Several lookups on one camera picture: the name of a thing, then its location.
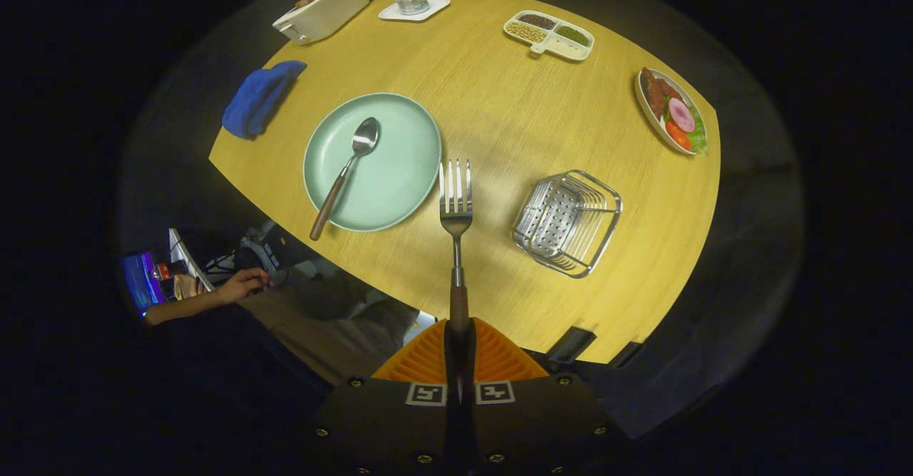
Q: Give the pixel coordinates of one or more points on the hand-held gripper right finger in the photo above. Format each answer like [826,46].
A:
[468,362]

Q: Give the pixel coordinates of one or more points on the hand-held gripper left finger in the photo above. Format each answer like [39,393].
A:
[450,362]

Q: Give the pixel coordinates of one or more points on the mint green plate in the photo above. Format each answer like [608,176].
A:
[392,176]

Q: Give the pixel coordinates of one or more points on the white oval food plate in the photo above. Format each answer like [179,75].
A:
[650,115]

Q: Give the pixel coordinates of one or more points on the red tomato slice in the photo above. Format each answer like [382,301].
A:
[677,135]

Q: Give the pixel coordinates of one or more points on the lit laptop screen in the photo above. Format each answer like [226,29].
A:
[143,280]

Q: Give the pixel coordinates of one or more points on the green lettuce leaf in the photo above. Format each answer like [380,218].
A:
[699,139]

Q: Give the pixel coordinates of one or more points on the blue folded cloth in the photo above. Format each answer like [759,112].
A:
[257,101]

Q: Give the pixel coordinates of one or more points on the brown meat slices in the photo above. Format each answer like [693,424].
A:
[655,94]

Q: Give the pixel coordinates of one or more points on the pink round slice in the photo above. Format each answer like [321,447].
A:
[681,114]

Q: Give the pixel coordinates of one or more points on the white divided dish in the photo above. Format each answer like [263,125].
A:
[567,48]

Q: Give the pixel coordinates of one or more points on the pile of yellow beans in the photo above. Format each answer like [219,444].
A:
[526,31]

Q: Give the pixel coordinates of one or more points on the pile of green beans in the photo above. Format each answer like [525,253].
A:
[573,35]

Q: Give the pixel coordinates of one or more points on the pile of brown beans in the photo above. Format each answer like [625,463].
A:
[537,21]

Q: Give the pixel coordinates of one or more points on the white coaster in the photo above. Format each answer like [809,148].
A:
[435,6]

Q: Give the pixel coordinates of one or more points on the white toaster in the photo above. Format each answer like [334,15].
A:
[324,16]

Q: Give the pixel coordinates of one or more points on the black table bracket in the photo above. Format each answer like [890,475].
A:
[626,354]
[572,344]

